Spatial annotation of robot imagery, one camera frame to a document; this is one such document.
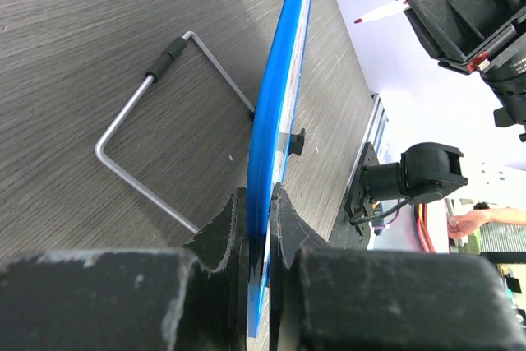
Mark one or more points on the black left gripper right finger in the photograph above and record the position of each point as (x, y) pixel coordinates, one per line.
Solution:
(325, 298)

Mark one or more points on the person forearm in background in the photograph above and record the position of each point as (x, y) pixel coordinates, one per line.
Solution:
(508, 216)

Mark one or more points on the background person hand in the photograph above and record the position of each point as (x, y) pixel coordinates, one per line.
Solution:
(463, 225)

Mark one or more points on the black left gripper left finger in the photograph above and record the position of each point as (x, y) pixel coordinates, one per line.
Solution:
(192, 297)

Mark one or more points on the blue framed whiteboard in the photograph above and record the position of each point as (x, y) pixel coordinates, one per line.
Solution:
(272, 138)

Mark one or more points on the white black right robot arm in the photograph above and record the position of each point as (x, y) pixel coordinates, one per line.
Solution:
(426, 172)

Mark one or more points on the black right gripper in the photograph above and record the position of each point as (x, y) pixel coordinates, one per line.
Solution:
(485, 36)

